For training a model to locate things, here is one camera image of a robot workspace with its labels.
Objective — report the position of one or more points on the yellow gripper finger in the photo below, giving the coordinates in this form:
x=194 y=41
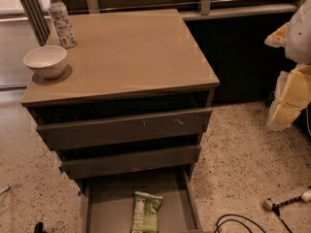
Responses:
x=278 y=38
x=291 y=96

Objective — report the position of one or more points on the green jalapeno chip bag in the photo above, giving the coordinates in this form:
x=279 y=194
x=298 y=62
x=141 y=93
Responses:
x=145 y=213

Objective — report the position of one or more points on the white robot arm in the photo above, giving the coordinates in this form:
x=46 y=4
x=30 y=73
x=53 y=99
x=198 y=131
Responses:
x=298 y=38

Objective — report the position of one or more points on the grey top drawer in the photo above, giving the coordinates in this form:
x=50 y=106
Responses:
x=115 y=130

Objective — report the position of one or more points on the grey middle drawer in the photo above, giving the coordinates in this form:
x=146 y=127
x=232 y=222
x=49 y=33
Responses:
x=131 y=162

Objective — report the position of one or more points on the grey drawer cabinet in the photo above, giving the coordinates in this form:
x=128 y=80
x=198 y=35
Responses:
x=125 y=64

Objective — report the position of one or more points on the grey open bottom drawer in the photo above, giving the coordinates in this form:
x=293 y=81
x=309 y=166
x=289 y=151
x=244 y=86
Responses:
x=110 y=201

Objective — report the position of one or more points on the white power strip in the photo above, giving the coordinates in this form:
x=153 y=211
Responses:
x=301 y=193

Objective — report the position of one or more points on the clear plastic water bottle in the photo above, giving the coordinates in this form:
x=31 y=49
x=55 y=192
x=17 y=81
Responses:
x=60 y=19

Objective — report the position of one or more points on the white ceramic bowl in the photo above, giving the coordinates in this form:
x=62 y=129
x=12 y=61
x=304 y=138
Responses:
x=48 y=62

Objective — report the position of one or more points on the black object at floor edge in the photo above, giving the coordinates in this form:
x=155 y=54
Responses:
x=39 y=228

